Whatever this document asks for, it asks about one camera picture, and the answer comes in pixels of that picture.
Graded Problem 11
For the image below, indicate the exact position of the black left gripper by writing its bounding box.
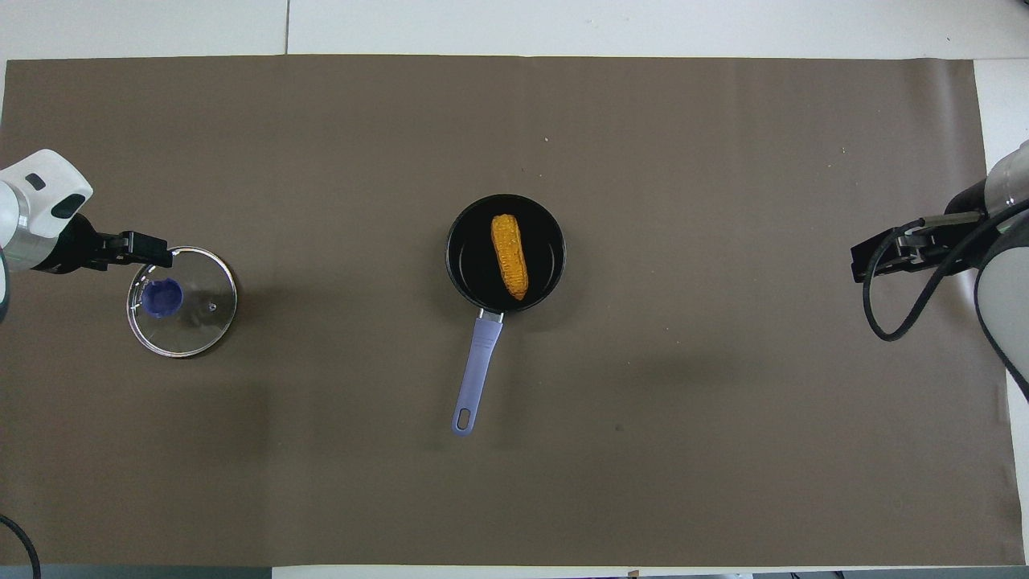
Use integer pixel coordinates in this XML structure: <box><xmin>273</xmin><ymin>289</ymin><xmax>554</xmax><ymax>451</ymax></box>
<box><xmin>31</xmin><ymin>212</ymin><xmax>174</xmax><ymax>275</ymax></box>

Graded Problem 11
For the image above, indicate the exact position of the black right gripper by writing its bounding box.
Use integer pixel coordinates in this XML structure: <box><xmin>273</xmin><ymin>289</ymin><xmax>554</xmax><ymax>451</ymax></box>
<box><xmin>850</xmin><ymin>180</ymin><xmax>1002</xmax><ymax>283</ymax></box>

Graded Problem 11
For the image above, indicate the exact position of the glass lid with blue knob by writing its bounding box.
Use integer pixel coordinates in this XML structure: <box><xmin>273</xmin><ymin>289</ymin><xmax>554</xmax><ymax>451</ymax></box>
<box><xmin>125</xmin><ymin>245</ymin><xmax>240</xmax><ymax>359</ymax></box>

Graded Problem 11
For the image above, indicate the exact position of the yellow corn cob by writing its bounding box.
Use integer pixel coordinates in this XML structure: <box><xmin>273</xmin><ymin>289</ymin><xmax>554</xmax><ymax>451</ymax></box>
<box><xmin>490</xmin><ymin>213</ymin><xmax>531</xmax><ymax>302</ymax></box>

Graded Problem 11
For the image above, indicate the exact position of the brown table mat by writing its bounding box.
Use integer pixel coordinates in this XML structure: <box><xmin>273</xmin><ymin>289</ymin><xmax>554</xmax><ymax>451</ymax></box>
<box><xmin>0</xmin><ymin>54</ymin><xmax>1024</xmax><ymax>569</ymax></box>

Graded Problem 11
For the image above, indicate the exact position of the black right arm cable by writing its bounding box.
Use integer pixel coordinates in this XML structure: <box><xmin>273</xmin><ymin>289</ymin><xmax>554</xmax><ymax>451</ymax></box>
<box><xmin>861</xmin><ymin>201</ymin><xmax>1029</xmax><ymax>343</ymax></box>

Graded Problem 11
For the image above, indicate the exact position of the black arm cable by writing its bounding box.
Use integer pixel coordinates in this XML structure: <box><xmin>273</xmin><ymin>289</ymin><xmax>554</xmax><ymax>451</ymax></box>
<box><xmin>861</xmin><ymin>201</ymin><xmax>1029</xmax><ymax>343</ymax></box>
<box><xmin>0</xmin><ymin>513</ymin><xmax>43</xmax><ymax>579</ymax></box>

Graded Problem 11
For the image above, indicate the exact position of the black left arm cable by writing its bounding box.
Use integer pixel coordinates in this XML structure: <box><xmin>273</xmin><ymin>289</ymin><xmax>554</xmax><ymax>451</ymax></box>
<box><xmin>0</xmin><ymin>513</ymin><xmax>43</xmax><ymax>579</ymax></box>

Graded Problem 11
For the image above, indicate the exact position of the blue pot with long handle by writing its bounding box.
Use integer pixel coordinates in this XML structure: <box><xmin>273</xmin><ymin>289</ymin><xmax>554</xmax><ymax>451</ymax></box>
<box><xmin>445</xmin><ymin>193</ymin><xmax>568</xmax><ymax>438</ymax></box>

